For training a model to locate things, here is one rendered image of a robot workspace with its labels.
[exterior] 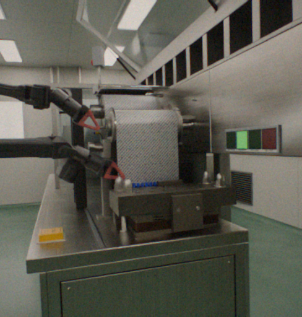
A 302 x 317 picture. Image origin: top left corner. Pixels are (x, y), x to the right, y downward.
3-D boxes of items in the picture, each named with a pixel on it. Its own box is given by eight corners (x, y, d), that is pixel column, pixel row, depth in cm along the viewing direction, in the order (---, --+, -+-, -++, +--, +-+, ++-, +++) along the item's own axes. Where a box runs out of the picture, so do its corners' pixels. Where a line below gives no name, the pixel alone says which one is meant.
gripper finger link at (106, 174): (121, 187, 108) (98, 175, 106) (117, 184, 115) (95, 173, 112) (130, 169, 109) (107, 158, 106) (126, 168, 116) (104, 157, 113)
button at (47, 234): (39, 236, 97) (39, 229, 97) (62, 234, 99) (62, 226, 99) (38, 243, 90) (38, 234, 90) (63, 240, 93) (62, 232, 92)
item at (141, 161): (118, 192, 111) (116, 141, 110) (178, 187, 118) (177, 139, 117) (118, 192, 110) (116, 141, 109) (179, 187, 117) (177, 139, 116)
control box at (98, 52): (93, 69, 171) (93, 50, 170) (105, 67, 170) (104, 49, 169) (89, 65, 164) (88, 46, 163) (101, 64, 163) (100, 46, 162)
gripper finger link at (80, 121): (94, 136, 112) (73, 120, 110) (92, 137, 119) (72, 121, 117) (105, 121, 113) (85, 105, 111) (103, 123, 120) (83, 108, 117)
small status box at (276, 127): (224, 151, 100) (224, 129, 99) (227, 151, 100) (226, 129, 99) (278, 152, 76) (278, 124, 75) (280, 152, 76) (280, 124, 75)
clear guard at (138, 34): (80, 19, 194) (81, 18, 194) (140, 72, 207) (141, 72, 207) (106, -117, 94) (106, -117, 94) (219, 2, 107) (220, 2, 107)
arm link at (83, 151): (74, 144, 102) (75, 142, 108) (64, 162, 103) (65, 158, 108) (93, 153, 104) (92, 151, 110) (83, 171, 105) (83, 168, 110)
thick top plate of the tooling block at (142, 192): (109, 206, 106) (109, 189, 106) (213, 197, 117) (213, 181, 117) (118, 217, 91) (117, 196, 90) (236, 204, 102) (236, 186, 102)
